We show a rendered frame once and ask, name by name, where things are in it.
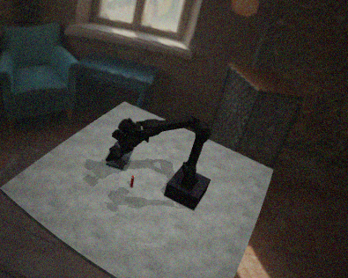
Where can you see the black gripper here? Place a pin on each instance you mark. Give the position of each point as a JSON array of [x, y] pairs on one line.
[[126, 147]]

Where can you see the grey sloped panel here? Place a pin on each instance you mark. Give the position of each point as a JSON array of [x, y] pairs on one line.
[[121, 162]]

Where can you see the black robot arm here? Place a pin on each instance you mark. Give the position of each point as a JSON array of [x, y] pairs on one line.
[[152, 127]]

